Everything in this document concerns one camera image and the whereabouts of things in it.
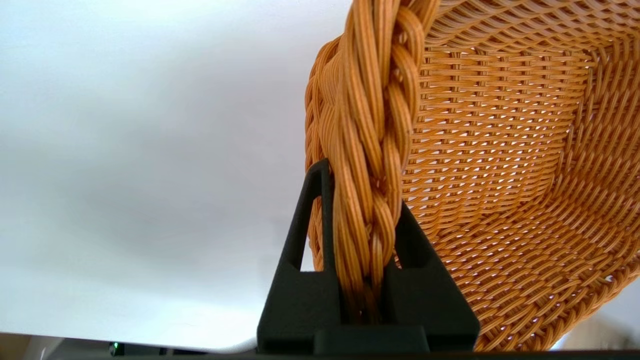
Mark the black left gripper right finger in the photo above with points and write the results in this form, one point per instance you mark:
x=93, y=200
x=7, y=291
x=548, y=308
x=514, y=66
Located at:
x=425, y=300

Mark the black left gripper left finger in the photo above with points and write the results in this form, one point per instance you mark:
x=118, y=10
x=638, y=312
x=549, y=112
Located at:
x=295, y=305

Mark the orange woven wicker basket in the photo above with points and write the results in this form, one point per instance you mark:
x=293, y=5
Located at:
x=500, y=150

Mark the black device with green light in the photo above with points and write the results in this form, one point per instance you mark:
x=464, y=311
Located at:
x=116, y=348

